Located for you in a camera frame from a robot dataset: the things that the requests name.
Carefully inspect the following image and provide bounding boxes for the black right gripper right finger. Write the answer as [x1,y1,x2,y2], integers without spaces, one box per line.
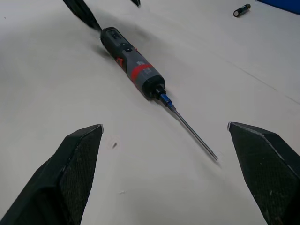
[226,121,300,225]

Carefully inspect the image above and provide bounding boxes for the blue flat panel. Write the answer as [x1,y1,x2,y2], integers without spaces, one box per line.
[254,0,300,15]

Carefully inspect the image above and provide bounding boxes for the grey red electric screwdriver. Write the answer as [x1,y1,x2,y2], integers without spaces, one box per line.
[100,26,167,101]

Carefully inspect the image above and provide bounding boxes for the black green cylindrical battery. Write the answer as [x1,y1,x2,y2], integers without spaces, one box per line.
[232,3,252,18]

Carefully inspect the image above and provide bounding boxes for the long metal screwdriver bit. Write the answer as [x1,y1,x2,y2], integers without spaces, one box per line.
[160,92,219,162]

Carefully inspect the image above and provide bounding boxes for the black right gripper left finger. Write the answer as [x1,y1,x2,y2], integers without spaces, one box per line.
[0,124,104,225]

